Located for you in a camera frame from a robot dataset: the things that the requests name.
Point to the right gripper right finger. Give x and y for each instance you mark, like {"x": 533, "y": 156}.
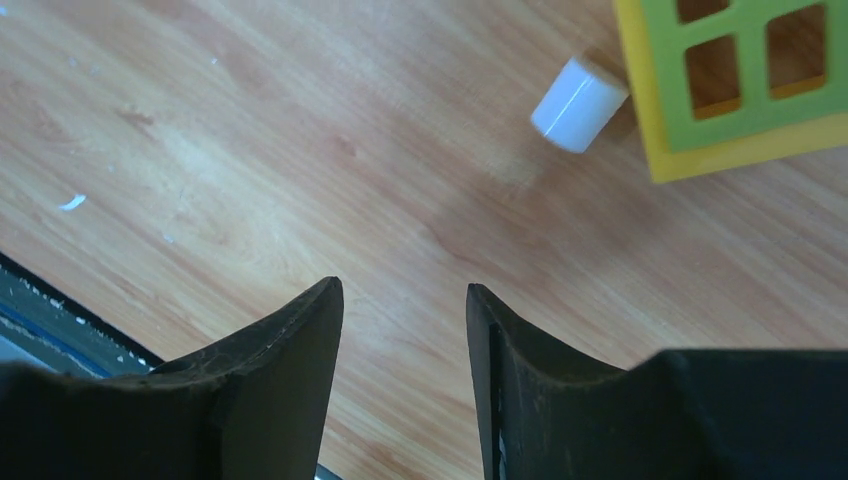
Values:
{"x": 546, "y": 410}

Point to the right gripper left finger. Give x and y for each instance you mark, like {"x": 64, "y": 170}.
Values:
{"x": 251, "y": 405}

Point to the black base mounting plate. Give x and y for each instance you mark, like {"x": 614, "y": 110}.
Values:
{"x": 43, "y": 326}

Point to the yellow toy window brick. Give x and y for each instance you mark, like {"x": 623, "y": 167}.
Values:
{"x": 703, "y": 92}

